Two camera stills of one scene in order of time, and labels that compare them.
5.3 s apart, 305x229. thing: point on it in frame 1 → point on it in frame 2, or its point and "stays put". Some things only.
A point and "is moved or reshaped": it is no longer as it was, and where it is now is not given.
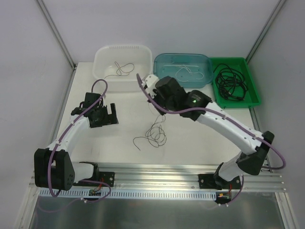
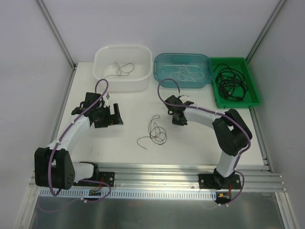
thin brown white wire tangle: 153,139 is moved or reshaped
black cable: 231,68 stays put
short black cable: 225,65 stays put
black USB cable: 231,86 stays put
